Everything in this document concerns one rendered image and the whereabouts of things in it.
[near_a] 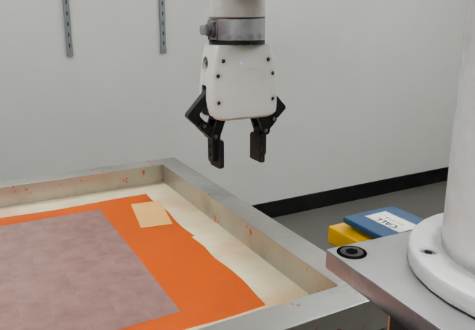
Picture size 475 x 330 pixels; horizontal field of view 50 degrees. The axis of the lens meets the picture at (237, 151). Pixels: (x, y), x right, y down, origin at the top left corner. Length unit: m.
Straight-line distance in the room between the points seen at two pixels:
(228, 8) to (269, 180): 2.64
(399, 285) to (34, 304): 0.45
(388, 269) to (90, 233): 0.57
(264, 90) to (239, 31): 0.09
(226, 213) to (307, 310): 0.28
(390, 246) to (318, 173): 3.18
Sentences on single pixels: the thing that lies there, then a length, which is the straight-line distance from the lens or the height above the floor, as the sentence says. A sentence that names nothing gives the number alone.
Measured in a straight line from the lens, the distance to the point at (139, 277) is 0.64.
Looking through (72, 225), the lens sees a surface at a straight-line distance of 0.81.
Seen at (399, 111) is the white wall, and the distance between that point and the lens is 3.84.
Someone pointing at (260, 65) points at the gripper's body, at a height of 1.19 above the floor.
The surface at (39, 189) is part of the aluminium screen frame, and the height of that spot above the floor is 0.98.
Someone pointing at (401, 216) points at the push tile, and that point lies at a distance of 0.81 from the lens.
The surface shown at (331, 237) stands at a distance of 0.79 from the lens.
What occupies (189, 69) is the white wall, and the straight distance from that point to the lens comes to 2.87.
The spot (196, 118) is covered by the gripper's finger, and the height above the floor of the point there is 1.13.
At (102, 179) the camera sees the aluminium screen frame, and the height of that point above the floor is 0.98.
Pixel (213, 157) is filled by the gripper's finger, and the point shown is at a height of 1.07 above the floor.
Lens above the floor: 1.26
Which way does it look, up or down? 15 degrees down
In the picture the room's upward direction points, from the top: straight up
